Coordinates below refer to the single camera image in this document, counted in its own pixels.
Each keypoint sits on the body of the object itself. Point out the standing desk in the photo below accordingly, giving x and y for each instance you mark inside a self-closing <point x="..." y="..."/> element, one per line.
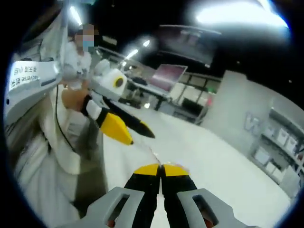
<point x="152" y="91"/>

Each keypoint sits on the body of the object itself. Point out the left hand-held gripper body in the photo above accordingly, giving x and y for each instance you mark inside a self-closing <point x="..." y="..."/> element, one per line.
<point x="109" y="80"/>

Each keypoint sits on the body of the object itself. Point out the row of white storage bins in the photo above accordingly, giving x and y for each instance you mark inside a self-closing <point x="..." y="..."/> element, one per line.
<point x="283" y="136"/>

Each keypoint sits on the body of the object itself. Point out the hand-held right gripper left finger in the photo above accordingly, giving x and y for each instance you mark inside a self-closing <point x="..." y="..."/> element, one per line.
<point x="142" y="187"/>

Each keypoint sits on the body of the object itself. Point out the short ceiling light strip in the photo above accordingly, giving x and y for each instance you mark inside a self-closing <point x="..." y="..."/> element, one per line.
<point x="74" y="14"/>
<point x="131" y="54"/>

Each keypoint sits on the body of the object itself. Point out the grey metal shelf unit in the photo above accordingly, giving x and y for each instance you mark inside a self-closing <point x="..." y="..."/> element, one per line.
<point x="273" y="140"/>

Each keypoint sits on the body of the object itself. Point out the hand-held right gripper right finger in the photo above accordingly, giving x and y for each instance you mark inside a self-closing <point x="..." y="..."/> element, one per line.
<point x="178" y="190"/>

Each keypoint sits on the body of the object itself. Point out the green exit sign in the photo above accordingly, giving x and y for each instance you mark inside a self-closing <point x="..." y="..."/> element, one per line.
<point x="210" y="89"/>

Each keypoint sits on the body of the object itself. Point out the pink hanging object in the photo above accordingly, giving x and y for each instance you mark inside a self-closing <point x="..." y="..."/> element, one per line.
<point x="209" y="101"/>

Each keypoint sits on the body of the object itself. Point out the dark ceiling-mounted panel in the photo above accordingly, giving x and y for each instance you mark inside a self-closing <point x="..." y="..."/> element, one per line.
<point x="187" y="45"/>

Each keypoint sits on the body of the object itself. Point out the white chest device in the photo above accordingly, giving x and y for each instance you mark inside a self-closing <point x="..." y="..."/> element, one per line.
<point x="28" y="95"/>

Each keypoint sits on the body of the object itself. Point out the long ceiling light strip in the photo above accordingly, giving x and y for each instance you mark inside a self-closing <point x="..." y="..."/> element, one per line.
<point x="237" y="14"/>

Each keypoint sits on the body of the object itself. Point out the person in white coat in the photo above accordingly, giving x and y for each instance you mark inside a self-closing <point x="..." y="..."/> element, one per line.
<point x="35" y="166"/>

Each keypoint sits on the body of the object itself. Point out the person's left hand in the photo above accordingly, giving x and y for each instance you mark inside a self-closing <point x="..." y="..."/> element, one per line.
<point x="72" y="99"/>

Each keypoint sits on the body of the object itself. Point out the purple screen monitor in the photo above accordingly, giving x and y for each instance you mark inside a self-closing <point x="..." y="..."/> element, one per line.
<point x="167" y="77"/>

